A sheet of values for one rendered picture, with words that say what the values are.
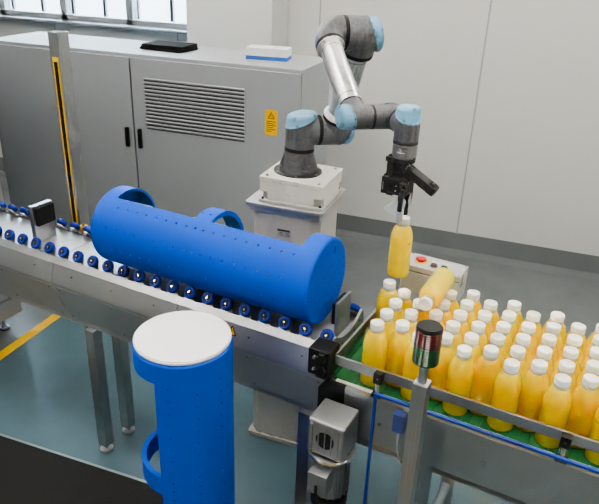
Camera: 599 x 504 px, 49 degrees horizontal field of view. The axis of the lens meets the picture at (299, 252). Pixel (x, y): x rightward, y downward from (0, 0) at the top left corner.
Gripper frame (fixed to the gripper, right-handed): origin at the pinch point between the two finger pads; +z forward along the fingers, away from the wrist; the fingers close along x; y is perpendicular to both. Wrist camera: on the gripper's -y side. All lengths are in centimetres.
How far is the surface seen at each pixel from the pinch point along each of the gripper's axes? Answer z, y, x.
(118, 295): 42, 94, 30
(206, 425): 47, 29, 66
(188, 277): 25, 62, 30
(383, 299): 23.5, -0.1, 10.9
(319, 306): 26.1, 16.9, 21.8
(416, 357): 10, -25, 56
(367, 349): 25.7, -5.7, 36.3
